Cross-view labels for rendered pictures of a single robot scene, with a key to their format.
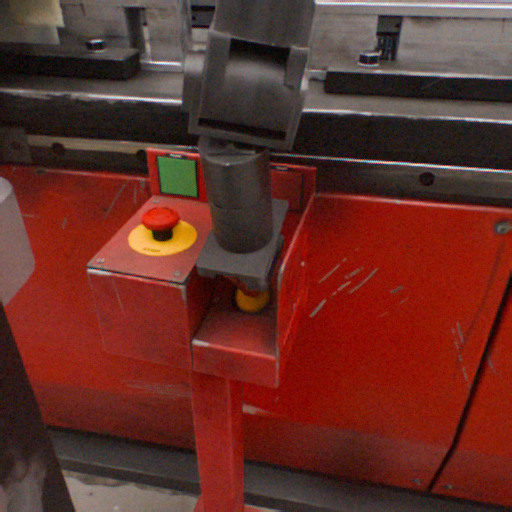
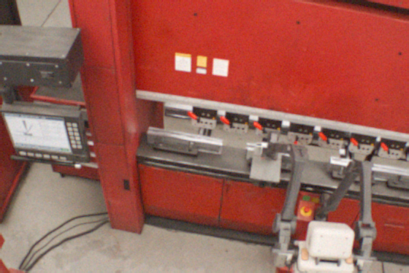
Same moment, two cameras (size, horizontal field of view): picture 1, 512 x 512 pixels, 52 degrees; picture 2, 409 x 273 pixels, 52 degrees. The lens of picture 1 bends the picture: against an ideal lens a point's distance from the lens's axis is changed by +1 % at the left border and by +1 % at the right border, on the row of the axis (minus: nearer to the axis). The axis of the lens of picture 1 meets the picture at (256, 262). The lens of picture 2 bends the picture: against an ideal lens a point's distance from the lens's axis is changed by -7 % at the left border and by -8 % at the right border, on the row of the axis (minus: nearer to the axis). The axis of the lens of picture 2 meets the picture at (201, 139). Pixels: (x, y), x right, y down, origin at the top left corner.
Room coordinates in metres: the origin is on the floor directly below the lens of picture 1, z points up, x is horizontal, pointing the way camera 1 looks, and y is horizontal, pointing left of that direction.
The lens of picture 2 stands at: (-1.09, 0.88, 3.11)
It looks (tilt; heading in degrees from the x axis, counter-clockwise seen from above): 47 degrees down; 357
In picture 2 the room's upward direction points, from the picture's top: 3 degrees clockwise
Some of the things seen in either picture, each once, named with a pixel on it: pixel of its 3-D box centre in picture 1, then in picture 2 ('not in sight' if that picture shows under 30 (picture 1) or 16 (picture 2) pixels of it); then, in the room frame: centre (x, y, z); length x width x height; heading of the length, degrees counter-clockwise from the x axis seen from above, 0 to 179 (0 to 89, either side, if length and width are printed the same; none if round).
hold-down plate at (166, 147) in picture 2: not in sight; (175, 149); (0.89, 0.94, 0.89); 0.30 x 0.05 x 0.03; 79
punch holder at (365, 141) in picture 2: not in sight; (361, 139); (0.72, -0.22, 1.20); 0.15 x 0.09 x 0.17; 79
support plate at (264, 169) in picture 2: not in sight; (266, 163); (0.69, 0.37, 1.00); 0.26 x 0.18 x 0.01; 169
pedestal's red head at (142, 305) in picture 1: (208, 261); (312, 214); (0.47, 0.05, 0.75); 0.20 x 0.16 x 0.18; 74
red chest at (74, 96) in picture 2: not in sight; (81, 127); (1.47, 1.75, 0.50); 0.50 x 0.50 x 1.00; 79
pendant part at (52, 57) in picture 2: not in sight; (41, 104); (0.63, 1.66, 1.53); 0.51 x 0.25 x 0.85; 84
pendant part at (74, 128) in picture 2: not in sight; (48, 130); (0.54, 1.62, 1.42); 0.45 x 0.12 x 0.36; 84
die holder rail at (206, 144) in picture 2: not in sight; (184, 140); (0.94, 0.88, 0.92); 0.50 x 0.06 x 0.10; 79
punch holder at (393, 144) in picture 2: not in sight; (391, 144); (0.68, -0.42, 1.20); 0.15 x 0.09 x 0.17; 79
